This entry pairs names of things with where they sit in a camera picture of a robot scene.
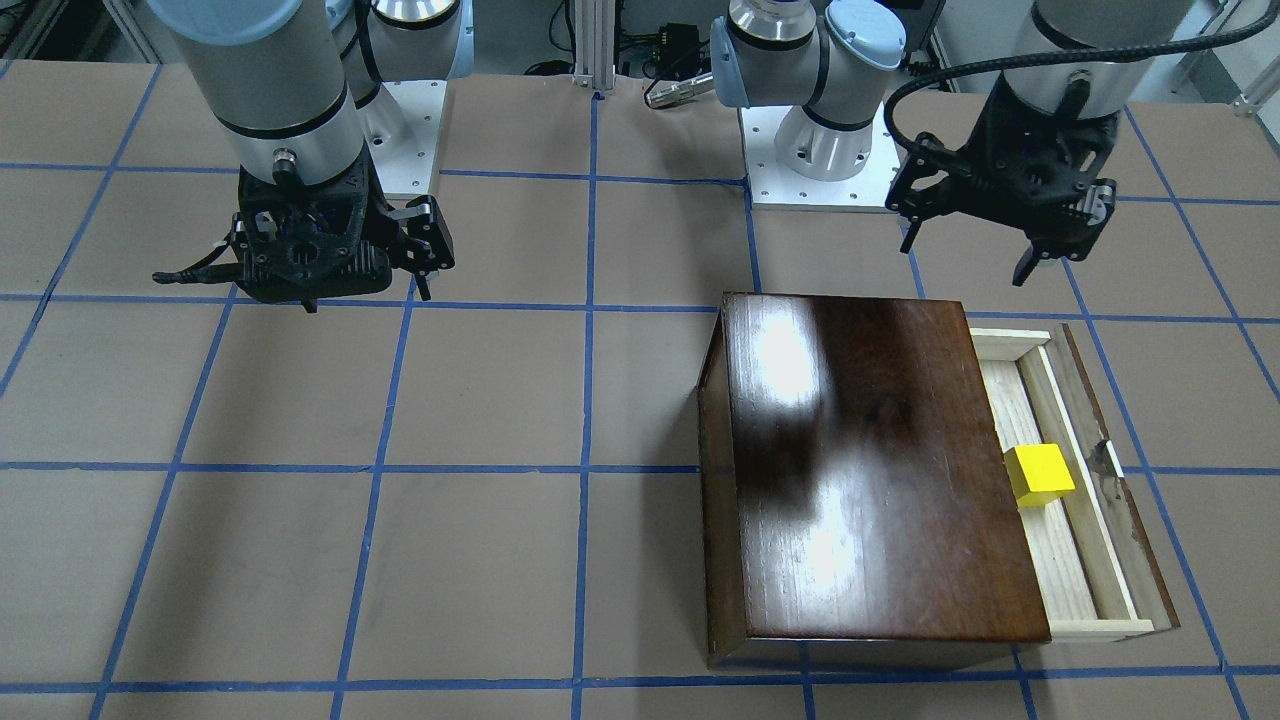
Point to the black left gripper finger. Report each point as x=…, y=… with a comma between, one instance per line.
x=1068, y=230
x=922, y=186

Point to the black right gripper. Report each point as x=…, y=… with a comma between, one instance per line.
x=424, y=229

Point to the yellow cube block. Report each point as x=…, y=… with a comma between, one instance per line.
x=1038, y=474

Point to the light wood drawer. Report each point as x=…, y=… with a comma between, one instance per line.
x=1098, y=576

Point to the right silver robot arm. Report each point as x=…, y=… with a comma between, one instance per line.
x=334, y=171

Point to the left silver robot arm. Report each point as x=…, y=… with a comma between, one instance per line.
x=835, y=63

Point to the dark wooden drawer cabinet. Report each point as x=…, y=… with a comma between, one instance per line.
x=857, y=511

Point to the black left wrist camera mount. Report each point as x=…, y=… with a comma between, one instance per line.
x=1028, y=158

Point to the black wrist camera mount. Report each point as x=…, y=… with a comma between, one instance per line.
x=294, y=243
x=1028, y=158

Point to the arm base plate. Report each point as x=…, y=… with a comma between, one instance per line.
x=794, y=164
x=403, y=125

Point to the aluminium frame post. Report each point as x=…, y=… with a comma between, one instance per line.
x=594, y=44

